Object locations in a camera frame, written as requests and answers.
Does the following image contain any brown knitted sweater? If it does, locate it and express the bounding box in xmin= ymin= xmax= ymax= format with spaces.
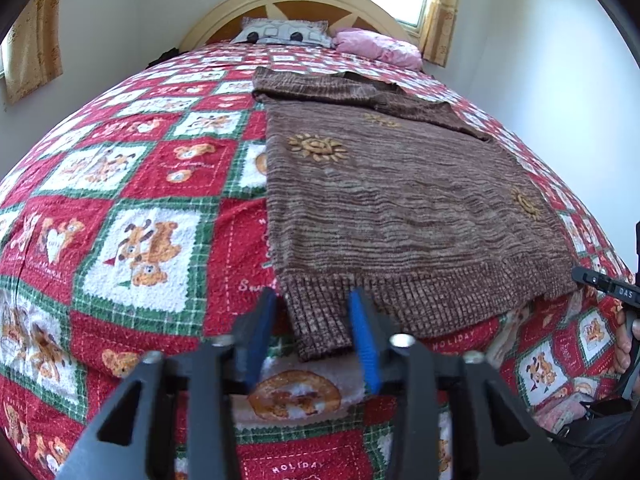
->
xmin=251 ymin=66 xmax=578 ymax=362

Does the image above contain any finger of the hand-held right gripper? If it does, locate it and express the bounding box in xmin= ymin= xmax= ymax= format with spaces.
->
xmin=571 ymin=266 xmax=619 ymax=302

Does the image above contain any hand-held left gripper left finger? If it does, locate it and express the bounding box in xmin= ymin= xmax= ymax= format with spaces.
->
xmin=57 ymin=287 xmax=278 ymax=480

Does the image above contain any pink pillow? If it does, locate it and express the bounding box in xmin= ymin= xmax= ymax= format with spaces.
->
xmin=332 ymin=28 xmax=423 ymax=71

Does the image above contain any yellow curtain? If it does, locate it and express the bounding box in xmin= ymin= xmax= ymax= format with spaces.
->
xmin=419 ymin=0 xmax=467 ymax=68
xmin=2 ymin=0 xmax=63 ymax=106

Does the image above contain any cream arched headboard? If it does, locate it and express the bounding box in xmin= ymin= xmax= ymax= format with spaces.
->
xmin=177 ymin=0 xmax=413 ymax=53

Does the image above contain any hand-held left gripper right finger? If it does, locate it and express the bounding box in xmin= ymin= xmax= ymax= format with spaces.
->
xmin=348 ymin=287 xmax=576 ymax=480

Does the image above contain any dark cloth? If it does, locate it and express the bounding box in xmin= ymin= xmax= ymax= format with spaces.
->
xmin=149 ymin=47 xmax=180 ymax=67

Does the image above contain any grey patterned pillow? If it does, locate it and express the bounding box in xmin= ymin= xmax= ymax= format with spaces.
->
xmin=230 ymin=16 xmax=335 ymax=50

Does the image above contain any person's right hand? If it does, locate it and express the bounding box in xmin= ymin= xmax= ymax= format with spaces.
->
xmin=614 ymin=306 xmax=636 ymax=376

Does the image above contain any red checkered printed bed sheet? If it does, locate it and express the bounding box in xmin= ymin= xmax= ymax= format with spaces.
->
xmin=0 ymin=40 xmax=636 ymax=480

